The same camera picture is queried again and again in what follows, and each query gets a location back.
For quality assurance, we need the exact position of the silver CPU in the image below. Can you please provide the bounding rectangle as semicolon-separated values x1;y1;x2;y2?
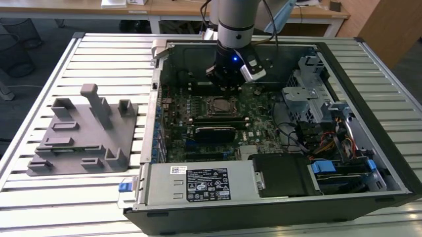
212;100;231;112

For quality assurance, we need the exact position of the CPU socket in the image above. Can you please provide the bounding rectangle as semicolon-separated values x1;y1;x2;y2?
203;95;240;117

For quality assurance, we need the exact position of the green motherboard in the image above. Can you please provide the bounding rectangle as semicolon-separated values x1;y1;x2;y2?
159;83;289;162

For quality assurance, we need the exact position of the silver perforated drive cage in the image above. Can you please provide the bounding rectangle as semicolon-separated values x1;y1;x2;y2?
285;54;334;124

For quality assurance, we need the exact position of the black graphics card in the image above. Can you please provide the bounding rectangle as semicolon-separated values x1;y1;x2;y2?
193;125;237;144

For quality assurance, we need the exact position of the silver chipset heatsink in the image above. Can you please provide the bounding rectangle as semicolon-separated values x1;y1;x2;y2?
239;145;259;159

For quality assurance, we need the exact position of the long black expansion slot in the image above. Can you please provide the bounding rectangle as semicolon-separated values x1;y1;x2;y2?
183;152;228;160

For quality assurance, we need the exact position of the black plastic shroud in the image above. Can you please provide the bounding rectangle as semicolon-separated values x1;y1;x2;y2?
247;152;320;198

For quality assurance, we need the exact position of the blue disk carrier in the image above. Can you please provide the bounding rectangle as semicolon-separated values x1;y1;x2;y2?
311;159;336;176

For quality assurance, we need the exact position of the silver power supply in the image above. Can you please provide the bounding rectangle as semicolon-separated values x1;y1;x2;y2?
133;161;263;207

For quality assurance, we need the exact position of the grey parts rack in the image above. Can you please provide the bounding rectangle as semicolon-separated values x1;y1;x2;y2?
26;83;139;177

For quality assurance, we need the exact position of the wooden cabinet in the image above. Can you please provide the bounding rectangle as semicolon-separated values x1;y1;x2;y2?
335;0;422;71

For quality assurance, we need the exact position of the silver disk bay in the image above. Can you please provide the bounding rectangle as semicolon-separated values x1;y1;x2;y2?
308;157;388;197

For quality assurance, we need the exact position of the black open PC case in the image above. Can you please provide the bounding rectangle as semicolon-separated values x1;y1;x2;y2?
116;39;422;236

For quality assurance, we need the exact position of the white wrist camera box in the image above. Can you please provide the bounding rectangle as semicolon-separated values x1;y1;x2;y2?
239;53;267;82

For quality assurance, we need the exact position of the silver metal bracket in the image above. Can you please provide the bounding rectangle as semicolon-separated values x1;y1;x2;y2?
280;86;319;112

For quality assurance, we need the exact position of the grey plastic bracket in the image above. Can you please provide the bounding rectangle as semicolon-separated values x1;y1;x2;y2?
318;100;356;124

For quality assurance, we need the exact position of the wooden desk white frame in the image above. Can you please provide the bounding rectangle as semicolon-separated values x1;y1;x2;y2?
0;0;156;21
149;0;351;38

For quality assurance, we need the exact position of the yellow red wire bundle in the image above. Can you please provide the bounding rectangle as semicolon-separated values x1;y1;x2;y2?
308;118;359;160

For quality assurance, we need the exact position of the black wire mesh bin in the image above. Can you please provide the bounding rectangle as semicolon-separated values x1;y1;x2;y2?
0;17;44;49
0;34;37;79

